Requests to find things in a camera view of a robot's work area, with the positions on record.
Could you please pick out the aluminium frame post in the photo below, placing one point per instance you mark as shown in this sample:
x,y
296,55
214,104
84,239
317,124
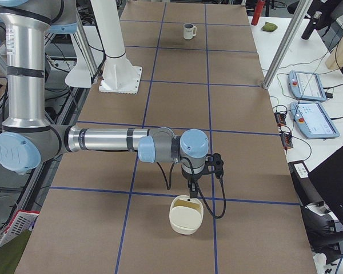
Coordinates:
x,y
299,14

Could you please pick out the green cloth bag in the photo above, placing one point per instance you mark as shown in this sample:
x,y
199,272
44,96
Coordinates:
x,y
269,27

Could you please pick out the red cylinder bottle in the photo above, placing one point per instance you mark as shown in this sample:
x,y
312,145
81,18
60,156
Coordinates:
x,y
257,12

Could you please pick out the far blue teach pendant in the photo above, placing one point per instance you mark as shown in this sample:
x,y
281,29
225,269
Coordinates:
x,y
306,86

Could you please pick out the black monitor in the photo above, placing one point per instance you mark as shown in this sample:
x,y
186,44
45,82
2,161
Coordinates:
x,y
327,179

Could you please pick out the white mug with HOME print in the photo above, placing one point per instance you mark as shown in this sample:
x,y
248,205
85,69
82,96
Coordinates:
x,y
189,31

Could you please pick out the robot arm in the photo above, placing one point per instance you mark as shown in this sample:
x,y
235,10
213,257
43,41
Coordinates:
x,y
28,139

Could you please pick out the near blue teach pendant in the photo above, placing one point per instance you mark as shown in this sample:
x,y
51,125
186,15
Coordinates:
x,y
313,121

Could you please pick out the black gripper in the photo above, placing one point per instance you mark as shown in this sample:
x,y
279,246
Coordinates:
x,y
190,178

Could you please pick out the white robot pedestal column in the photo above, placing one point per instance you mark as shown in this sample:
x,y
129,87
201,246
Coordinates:
x,y
106,15

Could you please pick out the blue teach pendant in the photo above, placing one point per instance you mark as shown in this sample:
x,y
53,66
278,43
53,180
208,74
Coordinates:
x,y
313,121
306,86

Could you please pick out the cream plastic basket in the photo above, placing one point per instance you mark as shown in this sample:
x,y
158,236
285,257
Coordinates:
x,y
186,214

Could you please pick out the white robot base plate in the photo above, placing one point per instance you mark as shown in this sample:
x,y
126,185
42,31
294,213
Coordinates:
x,y
119,80

